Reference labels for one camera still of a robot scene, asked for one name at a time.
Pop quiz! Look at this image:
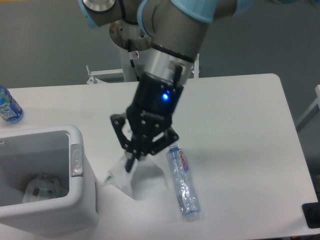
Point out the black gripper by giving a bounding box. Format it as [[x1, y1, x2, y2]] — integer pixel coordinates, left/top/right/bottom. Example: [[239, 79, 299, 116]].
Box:
[[110, 73, 184, 173]]

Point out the clear crushed plastic bottle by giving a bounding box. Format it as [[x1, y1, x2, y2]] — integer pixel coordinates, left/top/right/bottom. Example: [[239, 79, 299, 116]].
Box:
[[166, 143, 201, 221]]

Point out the white plastic wrapper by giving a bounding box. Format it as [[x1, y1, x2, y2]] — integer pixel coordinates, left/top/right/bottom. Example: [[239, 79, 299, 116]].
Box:
[[99, 151, 169, 201]]

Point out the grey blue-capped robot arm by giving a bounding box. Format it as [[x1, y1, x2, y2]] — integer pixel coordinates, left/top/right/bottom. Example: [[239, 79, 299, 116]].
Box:
[[78, 0, 253, 172]]

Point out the white plastic trash can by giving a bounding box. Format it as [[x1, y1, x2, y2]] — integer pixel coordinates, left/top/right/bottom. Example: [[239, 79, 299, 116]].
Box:
[[0, 125, 99, 236]]

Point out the white trash in can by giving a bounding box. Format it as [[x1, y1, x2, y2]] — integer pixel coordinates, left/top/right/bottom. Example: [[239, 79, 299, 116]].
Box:
[[22, 173, 69, 204]]

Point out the blue labelled water bottle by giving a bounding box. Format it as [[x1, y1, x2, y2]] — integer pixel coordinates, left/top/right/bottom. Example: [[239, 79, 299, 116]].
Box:
[[0, 85, 24, 124]]

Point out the black clamp at table edge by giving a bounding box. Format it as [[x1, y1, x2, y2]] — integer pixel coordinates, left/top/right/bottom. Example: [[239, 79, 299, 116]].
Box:
[[302, 202, 320, 229]]

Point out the white metal bracket left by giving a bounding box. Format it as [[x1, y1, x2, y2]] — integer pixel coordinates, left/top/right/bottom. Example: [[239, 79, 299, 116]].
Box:
[[86, 65, 124, 85]]

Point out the white metal bracket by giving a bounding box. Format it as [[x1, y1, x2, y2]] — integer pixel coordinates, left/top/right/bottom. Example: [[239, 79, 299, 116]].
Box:
[[86, 65, 124, 85], [191, 53, 201, 79]]

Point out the white metal bracket right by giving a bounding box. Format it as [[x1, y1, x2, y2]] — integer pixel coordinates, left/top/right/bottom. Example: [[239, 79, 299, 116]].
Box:
[[191, 53, 201, 79]]

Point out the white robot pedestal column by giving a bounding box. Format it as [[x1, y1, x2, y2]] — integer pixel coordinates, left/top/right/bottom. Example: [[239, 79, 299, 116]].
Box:
[[109, 20, 153, 82]]

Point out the black cable on pedestal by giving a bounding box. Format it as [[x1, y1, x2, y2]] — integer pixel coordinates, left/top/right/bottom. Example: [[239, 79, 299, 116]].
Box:
[[126, 38, 142, 82]]

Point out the white frame at right edge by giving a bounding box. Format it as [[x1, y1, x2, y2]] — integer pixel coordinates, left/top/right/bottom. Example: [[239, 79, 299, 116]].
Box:
[[295, 84, 320, 133]]

